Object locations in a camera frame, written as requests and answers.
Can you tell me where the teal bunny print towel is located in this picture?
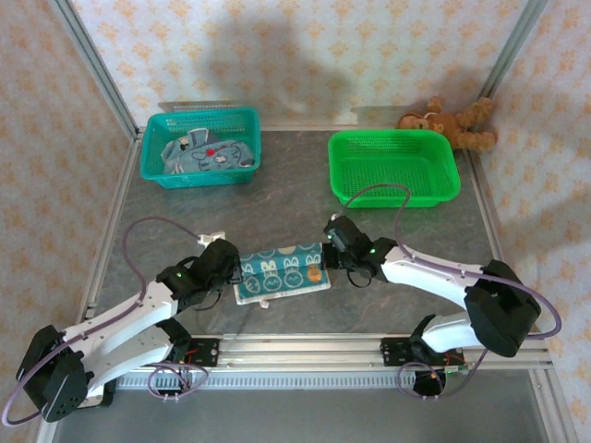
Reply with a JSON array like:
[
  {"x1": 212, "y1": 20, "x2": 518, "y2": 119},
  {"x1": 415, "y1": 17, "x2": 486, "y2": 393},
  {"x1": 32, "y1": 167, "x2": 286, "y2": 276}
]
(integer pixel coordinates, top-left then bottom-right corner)
[{"x1": 233, "y1": 242, "x2": 332, "y2": 306}]

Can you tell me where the grey-blue hello cat towel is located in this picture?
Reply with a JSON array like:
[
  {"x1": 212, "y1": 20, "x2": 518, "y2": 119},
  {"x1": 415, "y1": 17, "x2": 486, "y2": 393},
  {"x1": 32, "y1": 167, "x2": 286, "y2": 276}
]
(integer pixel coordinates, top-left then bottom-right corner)
[{"x1": 168, "y1": 140, "x2": 258, "y2": 176}]

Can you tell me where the green plastic basket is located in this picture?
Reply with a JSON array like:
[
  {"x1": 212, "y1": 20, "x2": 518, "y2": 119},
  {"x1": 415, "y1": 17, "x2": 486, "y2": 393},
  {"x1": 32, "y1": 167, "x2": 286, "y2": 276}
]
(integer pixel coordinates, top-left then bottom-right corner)
[{"x1": 326, "y1": 128, "x2": 463, "y2": 209}]

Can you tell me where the teal plastic basket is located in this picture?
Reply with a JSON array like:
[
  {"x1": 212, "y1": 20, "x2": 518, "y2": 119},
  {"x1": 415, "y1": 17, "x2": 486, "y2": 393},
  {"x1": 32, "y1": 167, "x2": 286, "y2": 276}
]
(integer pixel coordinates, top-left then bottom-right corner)
[{"x1": 139, "y1": 106, "x2": 263, "y2": 190}]

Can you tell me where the brown teddy bear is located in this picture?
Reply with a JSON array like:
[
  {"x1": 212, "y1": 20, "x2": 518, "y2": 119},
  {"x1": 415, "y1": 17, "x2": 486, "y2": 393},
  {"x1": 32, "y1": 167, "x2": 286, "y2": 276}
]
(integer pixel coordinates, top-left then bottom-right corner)
[{"x1": 396, "y1": 95, "x2": 500, "y2": 153}]

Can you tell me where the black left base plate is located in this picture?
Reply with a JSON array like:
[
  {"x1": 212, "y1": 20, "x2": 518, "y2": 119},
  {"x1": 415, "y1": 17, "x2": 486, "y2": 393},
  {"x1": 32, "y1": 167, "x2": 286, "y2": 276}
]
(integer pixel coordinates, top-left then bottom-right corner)
[{"x1": 165, "y1": 338, "x2": 221, "y2": 369}]

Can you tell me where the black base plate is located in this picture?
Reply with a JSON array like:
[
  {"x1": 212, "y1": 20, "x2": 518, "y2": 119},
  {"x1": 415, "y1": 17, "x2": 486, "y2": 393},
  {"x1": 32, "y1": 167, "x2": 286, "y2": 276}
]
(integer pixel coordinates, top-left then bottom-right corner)
[
  {"x1": 380, "y1": 336, "x2": 464, "y2": 368},
  {"x1": 165, "y1": 338, "x2": 221, "y2": 369}
]

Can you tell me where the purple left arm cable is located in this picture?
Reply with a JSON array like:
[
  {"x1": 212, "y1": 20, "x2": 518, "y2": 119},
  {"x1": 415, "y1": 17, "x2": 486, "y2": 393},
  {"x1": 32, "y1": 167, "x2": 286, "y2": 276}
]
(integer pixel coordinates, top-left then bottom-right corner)
[{"x1": 1, "y1": 216, "x2": 225, "y2": 426}]

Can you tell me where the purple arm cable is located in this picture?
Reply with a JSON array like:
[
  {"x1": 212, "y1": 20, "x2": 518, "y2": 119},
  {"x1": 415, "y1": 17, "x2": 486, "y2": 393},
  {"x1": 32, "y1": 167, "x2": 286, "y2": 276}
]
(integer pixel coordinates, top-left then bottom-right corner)
[
  {"x1": 1, "y1": 216, "x2": 225, "y2": 426},
  {"x1": 332, "y1": 183, "x2": 563, "y2": 401}
]

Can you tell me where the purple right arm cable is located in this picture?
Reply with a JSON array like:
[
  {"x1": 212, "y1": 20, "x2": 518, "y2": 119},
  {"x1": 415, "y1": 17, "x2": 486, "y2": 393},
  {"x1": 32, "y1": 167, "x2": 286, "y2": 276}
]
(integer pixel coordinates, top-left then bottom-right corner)
[{"x1": 332, "y1": 183, "x2": 563, "y2": 401}]

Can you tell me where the aluminium front rail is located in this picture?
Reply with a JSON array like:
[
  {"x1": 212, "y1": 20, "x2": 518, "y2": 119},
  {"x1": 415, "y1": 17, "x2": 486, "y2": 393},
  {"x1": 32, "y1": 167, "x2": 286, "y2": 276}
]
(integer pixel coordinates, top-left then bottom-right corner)
[{"x1": 52, "y1": 332, "x2": 554, "y2": 370}]

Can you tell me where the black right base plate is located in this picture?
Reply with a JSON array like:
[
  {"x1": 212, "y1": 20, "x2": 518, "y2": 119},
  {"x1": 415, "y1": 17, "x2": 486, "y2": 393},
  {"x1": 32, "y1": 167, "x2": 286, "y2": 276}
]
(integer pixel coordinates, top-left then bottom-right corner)
[{"x1": 380, "y1": 336, "x2": 464, "y2": 368}]

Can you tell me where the aluminium table side rail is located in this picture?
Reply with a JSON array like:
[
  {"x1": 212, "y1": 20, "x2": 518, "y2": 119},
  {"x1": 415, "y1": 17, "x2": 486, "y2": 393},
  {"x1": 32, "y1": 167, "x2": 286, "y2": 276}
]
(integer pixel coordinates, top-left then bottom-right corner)
[
  {"x1": 73, "y1": 138, "x2": 142, "y2": 331},
  {"x1": 461, "y1": 150, "x2": 530, "y2": 333}
]

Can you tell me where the slotted grey cable duct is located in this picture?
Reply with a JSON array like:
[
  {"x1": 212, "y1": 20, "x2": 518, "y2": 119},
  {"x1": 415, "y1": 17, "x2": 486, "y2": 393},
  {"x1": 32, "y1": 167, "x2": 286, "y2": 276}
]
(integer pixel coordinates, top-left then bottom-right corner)
[{"x1": 113, "y1": 370, "x2": 448, "y2": 390}]

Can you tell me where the aluminium table back rail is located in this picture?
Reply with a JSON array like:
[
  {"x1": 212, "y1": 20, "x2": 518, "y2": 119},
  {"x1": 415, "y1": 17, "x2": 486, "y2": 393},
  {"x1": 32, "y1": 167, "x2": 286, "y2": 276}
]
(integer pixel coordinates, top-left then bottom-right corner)
[{"x1": 260, "y1": 123, "x2": 403, "y2": 135}]

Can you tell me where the aluminium lower frame leg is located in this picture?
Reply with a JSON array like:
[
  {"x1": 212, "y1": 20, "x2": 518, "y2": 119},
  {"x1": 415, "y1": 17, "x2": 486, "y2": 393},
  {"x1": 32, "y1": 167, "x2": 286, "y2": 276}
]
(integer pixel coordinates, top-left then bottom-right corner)
[
  {"x1": 27, "y1": 405, "x2": 70, "y2": 443},
  {"x1": 528, "y1": 368, "x2": 578, "y2": 443}
]

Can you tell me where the aluminium frame post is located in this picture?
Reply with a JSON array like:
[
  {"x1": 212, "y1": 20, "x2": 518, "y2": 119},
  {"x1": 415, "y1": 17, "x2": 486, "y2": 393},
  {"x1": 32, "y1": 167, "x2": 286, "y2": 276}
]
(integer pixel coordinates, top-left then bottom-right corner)
[
  {"x1": 479, "y1": 0, "x2": 550, "y2": 101},
  {"x1": 48, "y1": 0, "x2": 139, "y2": 142}
]

